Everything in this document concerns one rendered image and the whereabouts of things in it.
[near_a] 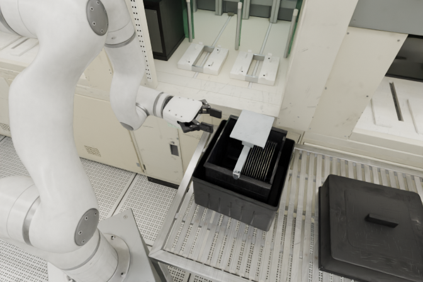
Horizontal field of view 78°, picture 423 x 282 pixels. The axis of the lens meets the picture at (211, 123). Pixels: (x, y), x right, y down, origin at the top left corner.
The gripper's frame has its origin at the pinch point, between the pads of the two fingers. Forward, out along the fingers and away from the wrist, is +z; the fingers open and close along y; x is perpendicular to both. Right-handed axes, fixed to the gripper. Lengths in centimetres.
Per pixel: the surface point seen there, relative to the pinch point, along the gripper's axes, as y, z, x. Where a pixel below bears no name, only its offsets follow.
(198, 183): 13.7, 1.2, -14.8
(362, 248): 12, 51, -19
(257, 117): -4.0, 12.9, 2.9
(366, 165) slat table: -28, 55, -29
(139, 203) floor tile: -7, -54, -106
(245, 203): 13.5, 16.8, -16.3
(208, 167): 11.7, 3.8, -7.5
